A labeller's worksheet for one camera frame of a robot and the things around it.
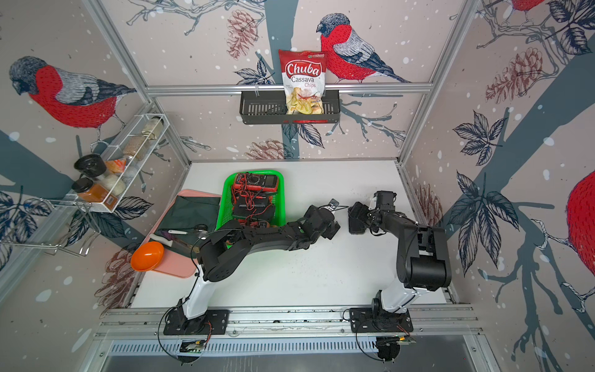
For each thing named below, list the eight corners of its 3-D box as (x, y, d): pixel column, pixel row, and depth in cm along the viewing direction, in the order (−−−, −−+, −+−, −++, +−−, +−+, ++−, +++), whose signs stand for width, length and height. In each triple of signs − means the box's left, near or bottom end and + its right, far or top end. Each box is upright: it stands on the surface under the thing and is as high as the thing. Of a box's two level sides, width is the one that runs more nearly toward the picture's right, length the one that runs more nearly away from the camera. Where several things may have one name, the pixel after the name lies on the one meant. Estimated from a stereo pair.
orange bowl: (130, 271, 85) (124, 268, 82) (143, 245, 92) (138, 241, 89) (159, 271, 85) (154, 268, 82) (170, 245, 92) (165, 241, 89)
